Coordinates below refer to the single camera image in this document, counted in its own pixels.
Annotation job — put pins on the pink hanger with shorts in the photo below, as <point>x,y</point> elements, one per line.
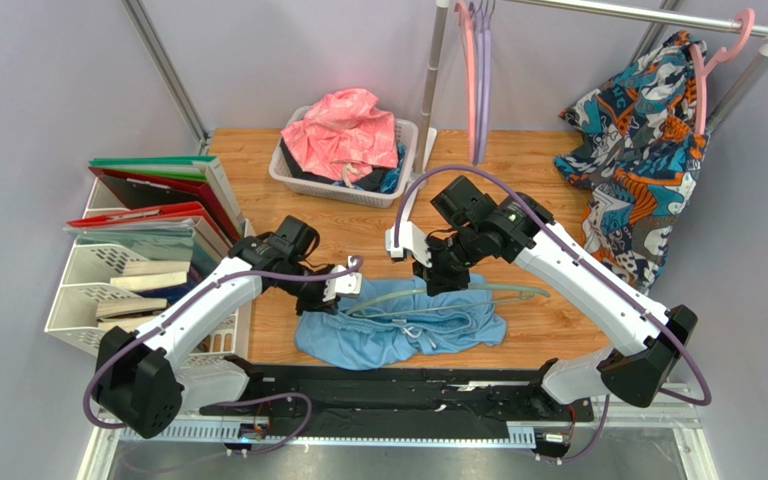
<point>704,67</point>

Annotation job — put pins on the colourful patterned shorts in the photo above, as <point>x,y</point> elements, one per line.
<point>640,157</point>

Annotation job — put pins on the red clipboard folder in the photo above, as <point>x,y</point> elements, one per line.
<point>166,217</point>

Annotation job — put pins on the pink garment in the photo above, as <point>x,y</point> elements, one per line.
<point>343,135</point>

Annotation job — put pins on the purple hanger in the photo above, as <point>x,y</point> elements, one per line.
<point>482,23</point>

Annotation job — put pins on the metal clothes rack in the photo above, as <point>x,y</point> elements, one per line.
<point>428,134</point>

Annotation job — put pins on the light blue shorts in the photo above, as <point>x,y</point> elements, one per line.
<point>393,320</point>

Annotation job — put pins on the green folder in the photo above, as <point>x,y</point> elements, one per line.
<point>198,168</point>

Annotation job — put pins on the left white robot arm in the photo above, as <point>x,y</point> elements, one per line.
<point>141,378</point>

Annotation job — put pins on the white plastic basket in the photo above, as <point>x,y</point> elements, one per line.
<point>407,134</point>

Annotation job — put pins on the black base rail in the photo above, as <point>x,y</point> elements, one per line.
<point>400,403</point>

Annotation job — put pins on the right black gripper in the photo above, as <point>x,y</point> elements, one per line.
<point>433,272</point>

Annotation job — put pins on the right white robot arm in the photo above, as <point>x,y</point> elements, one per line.
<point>647,339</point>

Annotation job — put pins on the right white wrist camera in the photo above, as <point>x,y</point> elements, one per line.
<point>405,240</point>

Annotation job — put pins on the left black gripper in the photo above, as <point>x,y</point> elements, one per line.
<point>318,304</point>

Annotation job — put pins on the dark red folder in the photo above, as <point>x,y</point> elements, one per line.
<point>135,190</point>

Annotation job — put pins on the dark garment in basket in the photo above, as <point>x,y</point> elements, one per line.
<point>380,180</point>

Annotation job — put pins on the aluminium frame post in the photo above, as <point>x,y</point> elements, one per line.
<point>144,26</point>

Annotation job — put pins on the mint green hanger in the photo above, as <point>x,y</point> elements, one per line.
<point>510,288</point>

